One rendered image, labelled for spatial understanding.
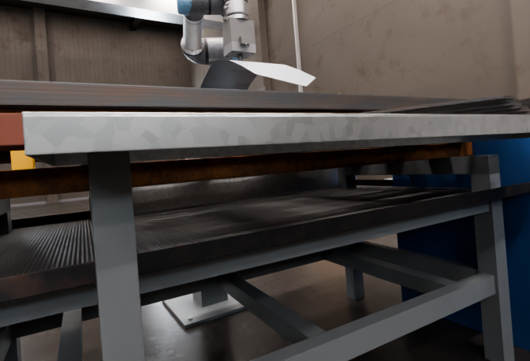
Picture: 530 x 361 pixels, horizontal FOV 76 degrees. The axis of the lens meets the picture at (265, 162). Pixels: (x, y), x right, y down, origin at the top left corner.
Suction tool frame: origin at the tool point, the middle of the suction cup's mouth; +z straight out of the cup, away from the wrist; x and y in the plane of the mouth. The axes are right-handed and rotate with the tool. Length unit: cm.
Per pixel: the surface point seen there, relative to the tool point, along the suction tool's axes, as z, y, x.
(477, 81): -49, 388, 127
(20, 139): 24, -55, -35
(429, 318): 76, 33, -37
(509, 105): 23, 19, -66
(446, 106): 22, 12, -59
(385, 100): 16.7, 20.7, -37.8
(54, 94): 17, -51, -36
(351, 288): 96, 68, 30
